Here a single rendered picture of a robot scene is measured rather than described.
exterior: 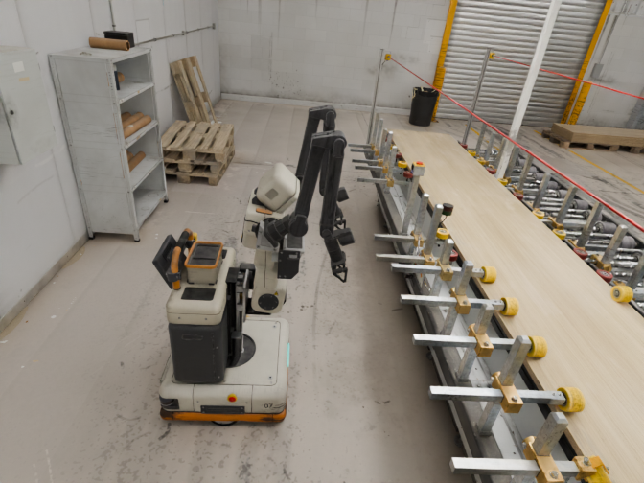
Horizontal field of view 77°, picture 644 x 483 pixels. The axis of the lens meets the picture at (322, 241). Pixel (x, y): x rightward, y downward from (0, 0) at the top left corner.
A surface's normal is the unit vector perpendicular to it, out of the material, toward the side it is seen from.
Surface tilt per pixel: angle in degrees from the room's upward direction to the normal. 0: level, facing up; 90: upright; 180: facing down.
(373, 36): 90
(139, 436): 0
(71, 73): 90
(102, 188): 90
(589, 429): 0
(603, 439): 0
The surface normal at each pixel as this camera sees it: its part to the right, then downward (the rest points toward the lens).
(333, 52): 0.03, 0.50
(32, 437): 0.09, -0.86
